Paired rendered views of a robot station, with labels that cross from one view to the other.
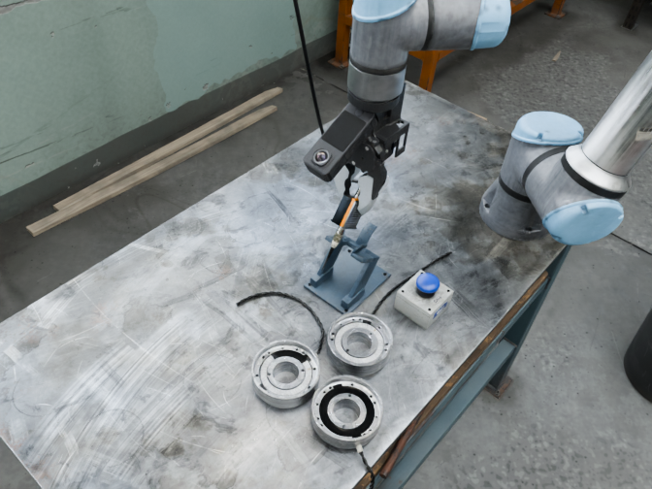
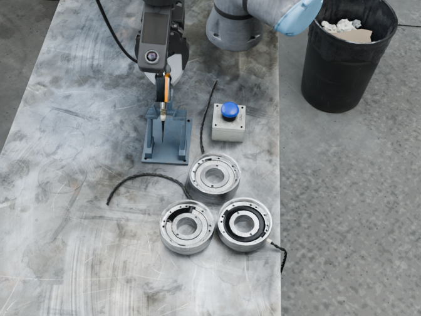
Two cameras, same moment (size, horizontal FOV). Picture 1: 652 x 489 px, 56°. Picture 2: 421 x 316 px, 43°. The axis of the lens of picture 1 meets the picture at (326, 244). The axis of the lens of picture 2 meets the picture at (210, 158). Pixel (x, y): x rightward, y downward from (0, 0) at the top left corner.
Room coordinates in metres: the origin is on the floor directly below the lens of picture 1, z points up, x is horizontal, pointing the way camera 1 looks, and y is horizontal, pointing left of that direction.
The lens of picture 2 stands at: (0.08, 0.31, 1.72)
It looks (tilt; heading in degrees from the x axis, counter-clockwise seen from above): 53 degrees down; 323
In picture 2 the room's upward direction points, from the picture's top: 3 degrees clockwise
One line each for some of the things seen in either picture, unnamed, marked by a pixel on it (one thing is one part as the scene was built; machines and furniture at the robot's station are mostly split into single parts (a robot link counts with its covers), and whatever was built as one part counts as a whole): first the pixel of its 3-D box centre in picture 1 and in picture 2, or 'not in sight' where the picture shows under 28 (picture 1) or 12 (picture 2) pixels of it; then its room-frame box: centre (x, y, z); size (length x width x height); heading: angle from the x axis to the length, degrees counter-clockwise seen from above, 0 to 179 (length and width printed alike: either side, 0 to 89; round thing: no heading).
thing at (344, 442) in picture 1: (346, 413); (244, 226); (0.45, -0.05, 0.82); 0.10 x 0.10 x 0.04
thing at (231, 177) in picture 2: (358, 344); (214, 178); (0.57, -0.07, 0.82); 0.08 x 0.08 x 0.02
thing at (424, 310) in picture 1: (425, 297); (228, 120); (0.68, -0.18, 0.82); 0.08 x 0.07 x 0.05; 142
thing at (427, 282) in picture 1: (426, 289); (229, 115); (0.68, -0.18, 0.85); 0.04 x 0.04 x 0.05
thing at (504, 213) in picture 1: (523, 196); (235, 16); (0.94, -0.38, 0.85); 0.15 x 0.15 x 0.10
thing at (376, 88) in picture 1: (374, 75); not in sight; (0.73, -0.05, 1.22); 0.08 x 0.08 x 0.05
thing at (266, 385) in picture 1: (285, 375); (187, 228); (0.50, 0.05, 0.82); 0.08 x 0.08 x 0.02
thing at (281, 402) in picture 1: (285, 374); (187, 228); (0.50, 0.05, 0.82); 0.10 x 0.10 x 0.04
